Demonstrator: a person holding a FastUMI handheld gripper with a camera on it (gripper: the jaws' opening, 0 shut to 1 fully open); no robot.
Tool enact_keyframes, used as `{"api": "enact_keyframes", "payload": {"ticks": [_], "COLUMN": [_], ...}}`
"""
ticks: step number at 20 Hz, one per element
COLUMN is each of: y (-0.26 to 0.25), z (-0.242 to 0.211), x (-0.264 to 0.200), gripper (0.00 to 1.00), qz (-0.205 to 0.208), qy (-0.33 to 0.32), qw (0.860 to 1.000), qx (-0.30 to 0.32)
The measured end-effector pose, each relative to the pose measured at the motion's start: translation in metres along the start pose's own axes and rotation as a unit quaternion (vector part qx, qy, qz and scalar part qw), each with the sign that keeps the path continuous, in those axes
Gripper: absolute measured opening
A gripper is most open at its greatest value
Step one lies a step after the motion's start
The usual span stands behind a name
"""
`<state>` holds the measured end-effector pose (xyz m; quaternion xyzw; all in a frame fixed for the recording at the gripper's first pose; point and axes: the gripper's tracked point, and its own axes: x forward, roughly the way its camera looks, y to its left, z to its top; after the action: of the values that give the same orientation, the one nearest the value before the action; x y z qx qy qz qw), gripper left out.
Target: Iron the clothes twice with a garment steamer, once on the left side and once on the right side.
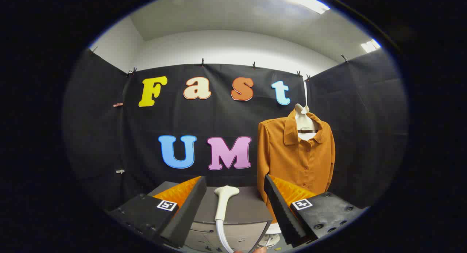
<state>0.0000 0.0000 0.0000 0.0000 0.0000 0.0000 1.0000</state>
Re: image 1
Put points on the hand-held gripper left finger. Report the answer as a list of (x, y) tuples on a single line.
[(186, 213)]

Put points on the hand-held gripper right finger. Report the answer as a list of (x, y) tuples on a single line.
[(282, 213)]

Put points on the white garment steamer head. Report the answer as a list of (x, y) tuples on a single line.
[(223, 203)]

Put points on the orange button-up shirt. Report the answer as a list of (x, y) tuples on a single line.
[(292, 161)]

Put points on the white garment hanger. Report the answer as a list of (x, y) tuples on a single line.
[(304, 123)]

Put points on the grey cabinet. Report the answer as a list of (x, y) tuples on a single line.
[(244, 205)]

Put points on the black backdrop cloth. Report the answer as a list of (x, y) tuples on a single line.
[(219, 118)]

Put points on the row of black clips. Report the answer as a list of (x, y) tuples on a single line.
[(202, 62)]

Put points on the small ceiling light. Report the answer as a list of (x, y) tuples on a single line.
[(370, 45)]

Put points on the long ceiling light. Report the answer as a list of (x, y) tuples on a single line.
[(303, 1)]

